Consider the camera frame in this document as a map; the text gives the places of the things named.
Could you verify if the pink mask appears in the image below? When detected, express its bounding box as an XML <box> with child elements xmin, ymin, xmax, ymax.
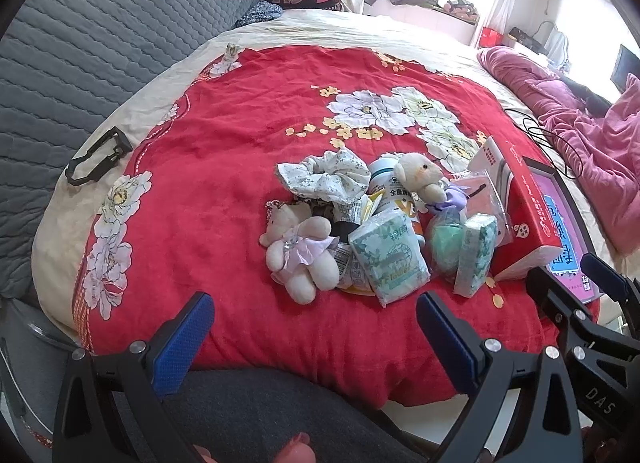
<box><xmin>454</xmin><ymin>171</ymin><xmax>513</xmax><ymax>246</ymax></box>

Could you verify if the leopard print scrunchie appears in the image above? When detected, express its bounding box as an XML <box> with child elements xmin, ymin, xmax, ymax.
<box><xmin>309</xmin><ymin>200</ymin><xmax>361</xmax><ymax>243</ymax></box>

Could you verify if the red white cardboard box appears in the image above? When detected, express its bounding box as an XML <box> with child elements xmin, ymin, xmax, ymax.
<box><xmin>469</xmin><ymin>136</ymin><xmax>578</xmax><ymax>281</ymax></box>

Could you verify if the grey tray with pink book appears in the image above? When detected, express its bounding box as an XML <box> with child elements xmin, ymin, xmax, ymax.
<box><xmin>523</xmin><ymin>157</ymin><xmax>601</xmax><ymax>304</ymax></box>

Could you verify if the green tissue pack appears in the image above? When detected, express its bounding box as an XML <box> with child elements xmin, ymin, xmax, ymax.
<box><xmin>348</xmin><ymin>209</ymin><xmax>431</xmax><ymax>307</ymax></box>
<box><xmin>454</xmin><ymin>213</ymin><xmax>498</xmax><ymax>298</ymax></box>

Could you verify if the green item in clear bag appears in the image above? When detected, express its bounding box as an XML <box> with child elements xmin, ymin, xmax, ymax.
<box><xmin>425</xmin><ymin>210</ymin><xmax>464</xmax><ymax>278</ymax></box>

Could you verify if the pink fleece blanket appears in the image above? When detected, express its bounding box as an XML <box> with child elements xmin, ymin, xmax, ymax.
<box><xmin>477</xmin><ymin>46</ymin><xmax>639</xmax><ymax>256</ymax></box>

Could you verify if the small packet with yellow label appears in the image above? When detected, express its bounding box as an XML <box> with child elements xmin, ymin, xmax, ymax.
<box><xmin>330</xmin><ymin>242</ymin><xmax>375</xmax><ymax>297</ymax></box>

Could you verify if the small cream teddy bear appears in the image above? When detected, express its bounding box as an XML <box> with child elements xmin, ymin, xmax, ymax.
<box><xmin>394</xmin><ymin>152</ymin><xmax>447</xmax><ymax>205</ymax></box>

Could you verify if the white supplement bottle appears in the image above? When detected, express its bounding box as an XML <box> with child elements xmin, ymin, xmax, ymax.
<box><xmin>368</xmin><ymin>153</ymin><xmax>424</xmax><ymax>244</ymax></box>

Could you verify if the red floral blanket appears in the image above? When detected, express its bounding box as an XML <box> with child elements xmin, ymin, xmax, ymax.
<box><xmin>73</xmin><ymin>45</ymin><xmax>542</xmax><ymax>407</ymax></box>

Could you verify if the dark monitor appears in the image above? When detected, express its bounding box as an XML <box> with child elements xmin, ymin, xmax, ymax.
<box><xmin>611</xmin><ymin>45</ymin><xmax>640</xmax><ymax>93</ymax></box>

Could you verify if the white floral scrunchie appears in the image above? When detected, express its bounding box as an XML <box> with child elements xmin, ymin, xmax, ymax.
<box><xmin>276</xmin><ymin>148</ymin><xmax>371</xmax><ymax>205</ymax></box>

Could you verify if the small red box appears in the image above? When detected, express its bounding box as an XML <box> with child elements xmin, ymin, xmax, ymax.
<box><xmin>478</xmin><ymin>27</ymin><xmax>503</xmax><ymax>48</ymax></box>

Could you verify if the black plastic clip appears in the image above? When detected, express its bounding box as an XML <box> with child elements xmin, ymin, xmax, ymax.
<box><xmin>64</xmin><ymin>125</ymin><xmax>135</xmax><ymax>188</ymax></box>

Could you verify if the grey quilted sofa cushion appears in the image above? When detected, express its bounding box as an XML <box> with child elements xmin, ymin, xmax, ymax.
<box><xmin>1</xmin><ymin>0</ymin><xmax>256</xmax><ymax>298</ymax></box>

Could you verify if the black cable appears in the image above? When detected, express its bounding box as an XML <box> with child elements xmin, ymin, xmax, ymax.
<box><xmin>502</xmin><ymin>106</ymin><xmax>586</xmax><ymax>181</ymax></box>

